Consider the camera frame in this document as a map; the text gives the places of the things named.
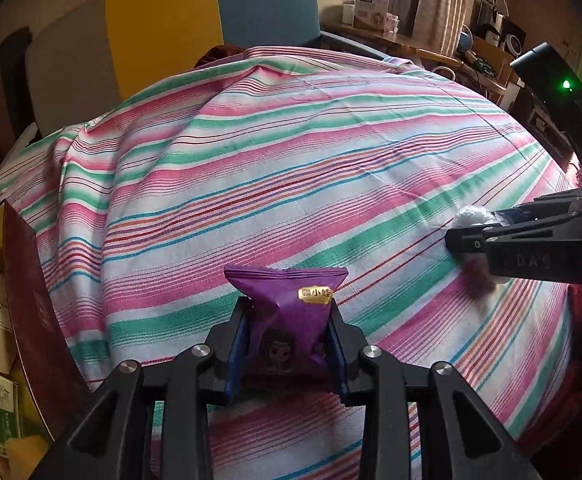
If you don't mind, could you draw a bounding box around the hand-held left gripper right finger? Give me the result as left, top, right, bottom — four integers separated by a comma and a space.
323, 302, 542, 480

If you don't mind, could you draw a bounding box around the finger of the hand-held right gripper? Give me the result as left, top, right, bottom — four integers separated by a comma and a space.
443, 210, 582, 287
493, 189, 582, 226

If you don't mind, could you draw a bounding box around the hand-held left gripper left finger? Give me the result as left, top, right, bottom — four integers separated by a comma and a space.
46, 297, 252, 480

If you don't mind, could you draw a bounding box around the white ball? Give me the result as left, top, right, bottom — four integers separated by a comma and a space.
451, 204, 510, 289

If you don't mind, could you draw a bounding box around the purple snack packet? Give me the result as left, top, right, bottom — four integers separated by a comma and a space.
223, 265, 349, 381

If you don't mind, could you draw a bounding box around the maroon storage box gold interior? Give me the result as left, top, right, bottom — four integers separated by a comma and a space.
0, 199, 84, 480

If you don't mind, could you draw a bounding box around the green yellow packet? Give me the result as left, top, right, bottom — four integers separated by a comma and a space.
0, 366, 22, 456

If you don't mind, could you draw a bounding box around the brown cardboard box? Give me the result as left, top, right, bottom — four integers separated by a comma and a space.
471, 35, 518, 87

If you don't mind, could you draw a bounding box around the black speaker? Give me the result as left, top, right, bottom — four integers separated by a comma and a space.
481, 15, 527, 56

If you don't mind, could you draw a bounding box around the patterned curtain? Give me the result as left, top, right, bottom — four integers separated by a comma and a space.
396, 0, 474, 57

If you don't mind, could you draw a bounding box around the wooden desk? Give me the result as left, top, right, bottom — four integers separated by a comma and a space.
321, 20, 460, 69

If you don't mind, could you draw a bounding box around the striped bed sheet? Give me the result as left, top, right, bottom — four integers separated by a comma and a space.
0, 45, 574, 480

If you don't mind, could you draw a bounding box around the white printed cardboard box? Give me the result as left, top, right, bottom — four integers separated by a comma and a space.
353, 0, 391, 29

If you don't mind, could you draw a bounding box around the dark red cloth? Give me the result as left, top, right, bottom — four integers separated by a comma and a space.
193, 45, 247, 69

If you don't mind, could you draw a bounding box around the grey yellow blue headboard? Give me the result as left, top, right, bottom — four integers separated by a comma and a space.
24, 0, 324, 136

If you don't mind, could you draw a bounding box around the white curved frame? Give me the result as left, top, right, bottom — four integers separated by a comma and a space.
431, 62, 522, 109

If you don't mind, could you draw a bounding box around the grey bed rail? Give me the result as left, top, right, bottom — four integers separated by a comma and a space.
318, 30, 422, 64

